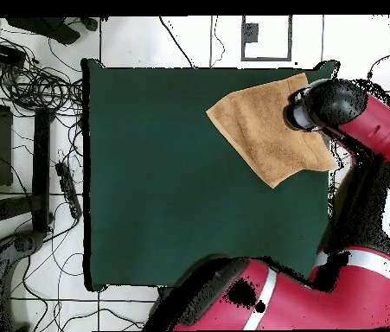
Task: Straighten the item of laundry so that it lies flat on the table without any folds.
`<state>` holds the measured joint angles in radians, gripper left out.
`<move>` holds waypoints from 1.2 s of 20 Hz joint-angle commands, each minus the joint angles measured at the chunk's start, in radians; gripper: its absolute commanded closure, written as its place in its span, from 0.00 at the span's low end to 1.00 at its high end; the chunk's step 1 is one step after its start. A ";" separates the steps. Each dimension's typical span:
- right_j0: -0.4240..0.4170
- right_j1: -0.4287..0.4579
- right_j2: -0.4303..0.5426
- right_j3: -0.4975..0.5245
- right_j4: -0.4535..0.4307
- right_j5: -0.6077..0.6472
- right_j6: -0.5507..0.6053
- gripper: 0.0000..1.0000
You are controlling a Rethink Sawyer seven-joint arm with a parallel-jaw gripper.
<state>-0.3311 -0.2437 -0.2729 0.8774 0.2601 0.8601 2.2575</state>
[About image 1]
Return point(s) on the orange terry towel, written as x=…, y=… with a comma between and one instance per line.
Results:
x=267, y=138

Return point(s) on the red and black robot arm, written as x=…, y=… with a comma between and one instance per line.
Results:
x=336, y=297

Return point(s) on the dark green table cloth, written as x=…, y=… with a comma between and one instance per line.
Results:
x=163, y=190

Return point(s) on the long black power strip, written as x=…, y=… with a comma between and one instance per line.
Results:
x=68, y=190

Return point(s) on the black rolling chair base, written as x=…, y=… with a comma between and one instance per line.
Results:
x=56, y=31

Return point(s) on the grey chair base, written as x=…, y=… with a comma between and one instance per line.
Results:
x=4, y=276

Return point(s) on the black adapter box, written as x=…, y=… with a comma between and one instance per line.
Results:
x=2, y=53

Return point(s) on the grey square frame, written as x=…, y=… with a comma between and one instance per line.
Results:
x=266, y=59

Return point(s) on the black metal frame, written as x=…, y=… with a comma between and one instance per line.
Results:
x=40, y=166

